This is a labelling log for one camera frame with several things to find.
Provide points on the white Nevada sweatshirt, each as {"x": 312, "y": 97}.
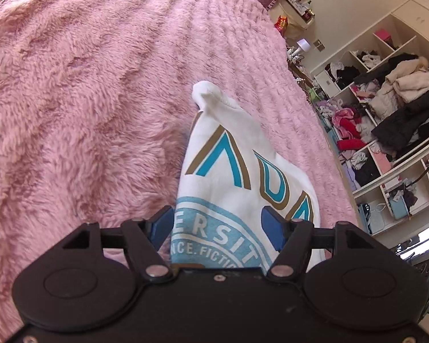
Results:
{"x": 229, "y": 174}

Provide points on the white table lamp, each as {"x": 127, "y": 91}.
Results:
{"x": 302, "y": 46}

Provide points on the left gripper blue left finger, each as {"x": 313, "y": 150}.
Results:
{"x": 142, "y": 241}

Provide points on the white open wardrobe shelving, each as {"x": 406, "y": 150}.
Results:
{"x": 373, "y": 101}

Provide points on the pink fluffy bed blanket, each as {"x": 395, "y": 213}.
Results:
{"x": 96, "y": 109}

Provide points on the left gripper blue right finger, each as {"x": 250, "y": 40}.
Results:
{"x": 292, "y": 240}

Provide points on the red snack bag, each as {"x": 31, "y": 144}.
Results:
{"x": 281, "y": 24}

